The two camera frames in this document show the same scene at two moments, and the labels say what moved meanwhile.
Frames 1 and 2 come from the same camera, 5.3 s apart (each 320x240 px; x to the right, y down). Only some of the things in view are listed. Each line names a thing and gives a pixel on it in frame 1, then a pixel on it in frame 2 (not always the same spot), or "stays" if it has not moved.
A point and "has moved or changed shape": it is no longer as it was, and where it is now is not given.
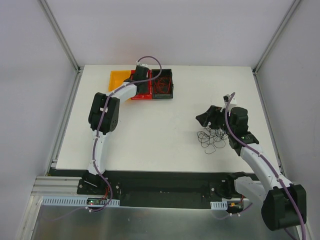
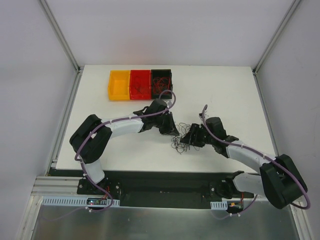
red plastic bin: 144,96 stays
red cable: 162,84 stays
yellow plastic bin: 117,77 stays
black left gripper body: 143,87 -> 165,123
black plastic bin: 162,87 stays
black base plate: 150,189 stays
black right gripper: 212,116 -> 197,136
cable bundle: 212,138 has moved or changed shape
